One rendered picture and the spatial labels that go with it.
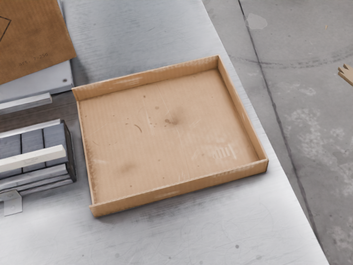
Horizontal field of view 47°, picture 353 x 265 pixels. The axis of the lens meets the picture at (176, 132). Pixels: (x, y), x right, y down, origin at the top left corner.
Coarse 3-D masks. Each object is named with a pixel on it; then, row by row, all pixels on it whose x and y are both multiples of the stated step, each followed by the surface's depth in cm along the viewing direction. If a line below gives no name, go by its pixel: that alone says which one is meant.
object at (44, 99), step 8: (32, 96) 65; (40, 96) 65; (48, 96) 65; (0, 104) 64; (8, 104) 64; (16, 104) 64; (24, 104) 64; (32, 104) 65; (40, 104) 65; (0, 112) 64; (8, 112) 65
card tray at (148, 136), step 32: (192, 64) 81; (96, 96) 81; (128, 96) 80; (160, 96) 80; (192, 96) 80; (224, 96) 79; (96, 128) 76; (128, 128) 76; (160, 128) 76; (192, 128) 75; (224, 128) 75; (96, 160) 72; (128, 160) 72; (160, 160) 71; (192, 160) 71; (224, 160) 71; (256, 160) 70; (96, 192) 69; (128, 192) 68; (160, 192) 65
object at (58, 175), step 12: (60, 120) 73; (12, 132) 71; (72, 156) 73; (48, 168) 67; (60, 168) 67; (72, 168) 69; (0, 180) 66; (12, 180) 66; (24, 180) 66; (36, 180) 67; (48, 180) 68; (60, 180) 70; (72, 180) 70; (0, 192) 67; (24, 192) 69
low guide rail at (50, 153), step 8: (32, 152) 64; (40, 152) 64; (48, 152) 64; (56, 152) 64; (64, 152) 65; (0, 160) 64; (8, 160) 64; (16, 160) 64; (24, 160) 64; (32, 160) 64; (40, 160) 65; (48, 160) 66; (0, 168) 64; (8, 168) 64; (16, 168) 65
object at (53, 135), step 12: (24, 132) 71; (36, 132) 71; (48, 132) 71; (60, 132) 71; (0, 144) 70; (12, 144) 70; (24, 144) 70; (36, 144) 69; (48, 144) 69; (60, 144) 69; (0, 156) 68; (12, 156) 68; (24, 168) 67; (36, 168) 67
